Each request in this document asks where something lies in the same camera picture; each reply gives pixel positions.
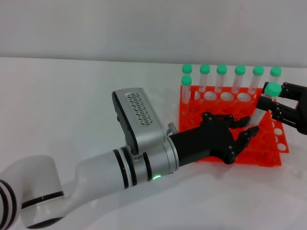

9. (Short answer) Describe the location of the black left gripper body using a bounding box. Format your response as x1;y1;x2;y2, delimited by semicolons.
168;112;238;166

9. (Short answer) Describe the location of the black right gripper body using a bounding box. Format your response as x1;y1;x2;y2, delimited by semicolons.
295;97;307;136

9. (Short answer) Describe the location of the green-capped clear test tube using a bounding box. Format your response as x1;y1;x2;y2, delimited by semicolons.
247;65;265;106
181;75;193;116
198;64;211;104
214;64;228;104
249;82;283;127
270;66;283;83
181;63;193;78
231;65;247;106

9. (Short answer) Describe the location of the orange test tube rack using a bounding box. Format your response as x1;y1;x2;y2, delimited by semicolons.
178;85;290;168

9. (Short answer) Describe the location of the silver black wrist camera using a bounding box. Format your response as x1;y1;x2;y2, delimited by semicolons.
111;87;168;157

